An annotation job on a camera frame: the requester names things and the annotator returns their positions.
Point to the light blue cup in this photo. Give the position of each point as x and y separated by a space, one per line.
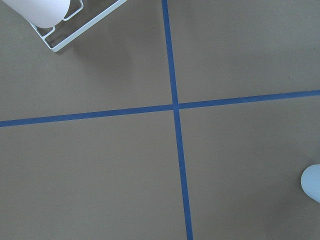
310 182

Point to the white wire cup rack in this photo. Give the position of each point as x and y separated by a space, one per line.
81 16

